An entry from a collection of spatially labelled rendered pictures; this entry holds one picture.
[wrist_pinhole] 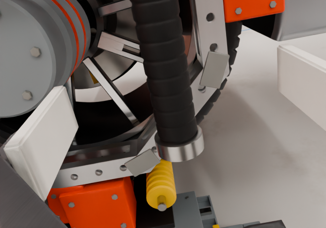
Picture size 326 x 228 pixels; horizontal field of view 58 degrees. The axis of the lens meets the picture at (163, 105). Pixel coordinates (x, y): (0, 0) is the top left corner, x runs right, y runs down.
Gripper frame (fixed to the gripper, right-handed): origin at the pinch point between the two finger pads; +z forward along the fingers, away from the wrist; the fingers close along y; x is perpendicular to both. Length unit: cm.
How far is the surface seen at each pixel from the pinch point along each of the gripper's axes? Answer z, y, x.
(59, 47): 15.7, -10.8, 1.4
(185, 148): 5.2, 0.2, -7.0
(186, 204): 57, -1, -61
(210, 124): 146, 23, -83
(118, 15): 48.5, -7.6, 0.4
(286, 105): 154, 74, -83
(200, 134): 6.4, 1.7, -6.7
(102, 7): 38.3, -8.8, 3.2
